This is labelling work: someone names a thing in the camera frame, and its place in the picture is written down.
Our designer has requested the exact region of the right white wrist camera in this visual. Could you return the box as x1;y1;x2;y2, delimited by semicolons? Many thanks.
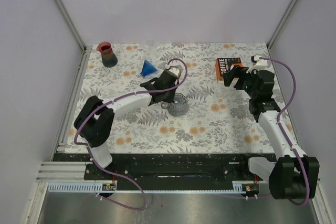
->
246;55;268;73

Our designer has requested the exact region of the purple cable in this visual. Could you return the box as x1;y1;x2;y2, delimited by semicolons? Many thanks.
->
73;58;188;211
244;56;311;206

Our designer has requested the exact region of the orange coffee filter box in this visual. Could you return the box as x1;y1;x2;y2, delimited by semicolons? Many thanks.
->
215;57;242;81

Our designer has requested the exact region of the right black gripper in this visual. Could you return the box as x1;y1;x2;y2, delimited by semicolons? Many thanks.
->
222;65;259;99

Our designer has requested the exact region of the red topped dark flask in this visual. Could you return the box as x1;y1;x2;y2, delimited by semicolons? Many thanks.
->
97;41;118;68

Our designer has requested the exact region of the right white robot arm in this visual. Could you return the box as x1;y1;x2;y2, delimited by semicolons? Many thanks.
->
223;66;320;205

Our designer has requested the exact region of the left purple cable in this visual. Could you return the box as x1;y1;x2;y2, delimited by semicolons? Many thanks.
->
73;58;188;211

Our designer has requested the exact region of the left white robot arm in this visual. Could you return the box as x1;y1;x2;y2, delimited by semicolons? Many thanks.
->
74;67;181;179

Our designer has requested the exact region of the aluminium frame rail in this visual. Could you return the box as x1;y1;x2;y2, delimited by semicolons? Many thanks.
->
53;0;87;51

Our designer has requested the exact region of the blue cone dripper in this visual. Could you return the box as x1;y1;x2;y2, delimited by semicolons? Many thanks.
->
140;60;158;77

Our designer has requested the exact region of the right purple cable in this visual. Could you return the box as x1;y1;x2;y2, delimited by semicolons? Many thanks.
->
244;56;311;206

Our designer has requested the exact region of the clear glass carafe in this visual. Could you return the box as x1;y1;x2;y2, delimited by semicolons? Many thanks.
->
161;93;189;117

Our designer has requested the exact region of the white slotted cable duct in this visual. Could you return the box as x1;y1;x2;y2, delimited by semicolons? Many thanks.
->
47;182;246;194

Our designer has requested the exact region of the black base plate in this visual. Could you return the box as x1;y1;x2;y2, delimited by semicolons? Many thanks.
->
54;153;268;198

